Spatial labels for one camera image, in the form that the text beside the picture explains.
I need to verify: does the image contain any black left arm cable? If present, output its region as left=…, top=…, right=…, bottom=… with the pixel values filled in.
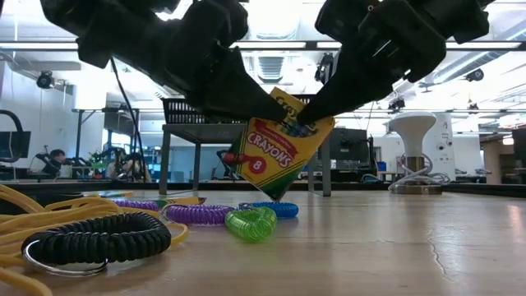
left=108, top=57, right=148, bottom=182

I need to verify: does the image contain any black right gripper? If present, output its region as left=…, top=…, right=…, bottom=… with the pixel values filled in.
left=296, top=0, right=449, bottom=126

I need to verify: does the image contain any black monitor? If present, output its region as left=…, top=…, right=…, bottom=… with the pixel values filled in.
left=0, top=130, right=32, bottom=160

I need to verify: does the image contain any dark printed box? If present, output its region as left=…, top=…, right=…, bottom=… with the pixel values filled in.
left=43, top=190, right=136, bottom=203

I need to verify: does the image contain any purple spiral wrist coil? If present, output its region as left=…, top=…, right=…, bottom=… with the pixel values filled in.
left=111, top=198, right=165, bottom=213
left=159, top=204, right=236, bottom=226

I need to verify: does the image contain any black looped cable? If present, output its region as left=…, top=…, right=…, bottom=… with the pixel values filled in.
left=0, top=109, right=25, bottom=164

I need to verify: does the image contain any wooden cabinet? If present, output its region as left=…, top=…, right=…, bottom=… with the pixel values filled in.
left=480, top=134, right=517, bottom=185

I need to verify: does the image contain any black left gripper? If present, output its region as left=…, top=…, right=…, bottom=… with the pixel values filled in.
left=110, top=0, right=289, bottom=123

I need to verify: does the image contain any yellow black rubber band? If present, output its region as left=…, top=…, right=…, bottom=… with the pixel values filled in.
left=21, top=211, right=173, bottom=277

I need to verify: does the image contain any blue spiral wrist coil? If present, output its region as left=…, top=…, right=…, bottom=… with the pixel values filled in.
left=239, top=201, right=300, bottom=219

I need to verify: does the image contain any white mushroom lamp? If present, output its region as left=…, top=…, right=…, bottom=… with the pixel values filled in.
left=388, top=111, right=443, bottom=196

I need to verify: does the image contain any white lamp cable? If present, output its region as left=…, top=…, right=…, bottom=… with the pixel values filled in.
left=388, top=154, right=452, bottom=192

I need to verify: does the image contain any yellow crayons box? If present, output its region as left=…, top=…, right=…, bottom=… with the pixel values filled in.
left=224, top=86, right=336, bottom=201

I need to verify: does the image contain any black equipment cabinet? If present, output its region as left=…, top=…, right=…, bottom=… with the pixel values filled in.
left=328, top=127, right=375, bottom=182

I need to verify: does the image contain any green spiral wrist coil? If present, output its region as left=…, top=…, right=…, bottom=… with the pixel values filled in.
left=224, top=206, right=279, bottom=243

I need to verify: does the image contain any person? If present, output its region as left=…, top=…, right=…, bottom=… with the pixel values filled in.
left=35, top=148, right=71, bottom=178
left=105, top=147, right=152, bottom=183

